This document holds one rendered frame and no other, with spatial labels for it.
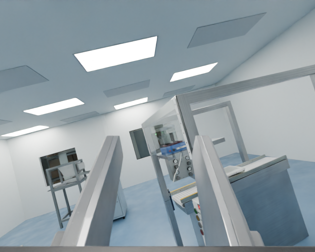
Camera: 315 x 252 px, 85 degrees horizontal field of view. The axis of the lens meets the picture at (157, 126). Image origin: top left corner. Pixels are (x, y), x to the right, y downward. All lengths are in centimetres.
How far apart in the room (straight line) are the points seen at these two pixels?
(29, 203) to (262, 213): 722
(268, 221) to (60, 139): 655
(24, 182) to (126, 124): 412
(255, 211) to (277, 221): 29
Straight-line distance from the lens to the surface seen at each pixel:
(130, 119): 669
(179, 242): 213
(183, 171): 160
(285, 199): 247
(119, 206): 416
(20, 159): 789
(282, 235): 251
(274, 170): 227
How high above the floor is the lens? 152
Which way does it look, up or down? 3 degrees up
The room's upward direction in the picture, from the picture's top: 16 degrees counter-clockwise
